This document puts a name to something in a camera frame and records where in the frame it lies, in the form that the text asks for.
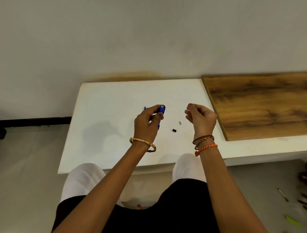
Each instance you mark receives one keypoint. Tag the person's left hand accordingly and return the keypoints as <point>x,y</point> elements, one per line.
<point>144,126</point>

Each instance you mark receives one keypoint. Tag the person's right hand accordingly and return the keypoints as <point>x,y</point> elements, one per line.
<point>203,120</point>

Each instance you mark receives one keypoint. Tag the person's right thumb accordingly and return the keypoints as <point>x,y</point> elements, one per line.
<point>193,106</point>

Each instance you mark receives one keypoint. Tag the person's left thumb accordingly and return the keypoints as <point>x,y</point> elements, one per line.
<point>157,117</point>

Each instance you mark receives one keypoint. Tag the blue pen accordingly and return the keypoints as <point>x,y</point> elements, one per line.
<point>162,109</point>

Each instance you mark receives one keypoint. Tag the person's right forearm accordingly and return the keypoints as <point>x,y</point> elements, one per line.
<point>223,187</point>

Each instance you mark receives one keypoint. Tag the person's left forearm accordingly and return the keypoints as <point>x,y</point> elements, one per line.
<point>108,187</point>

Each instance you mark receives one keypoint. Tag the gold bangle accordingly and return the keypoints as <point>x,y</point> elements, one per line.
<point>141,140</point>

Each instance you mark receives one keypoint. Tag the brown wooden board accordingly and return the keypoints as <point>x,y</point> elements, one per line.
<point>259,105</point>

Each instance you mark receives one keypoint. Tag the person's black top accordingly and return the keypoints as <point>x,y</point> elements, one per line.
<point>182,211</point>

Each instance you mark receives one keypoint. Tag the person's white trousers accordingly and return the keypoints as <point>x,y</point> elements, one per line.
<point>81,178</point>

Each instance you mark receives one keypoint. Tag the pile of dark pens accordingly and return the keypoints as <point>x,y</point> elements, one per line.
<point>303,189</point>

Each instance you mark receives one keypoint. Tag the yellow-green pen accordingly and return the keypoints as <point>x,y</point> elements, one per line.
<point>293,221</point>

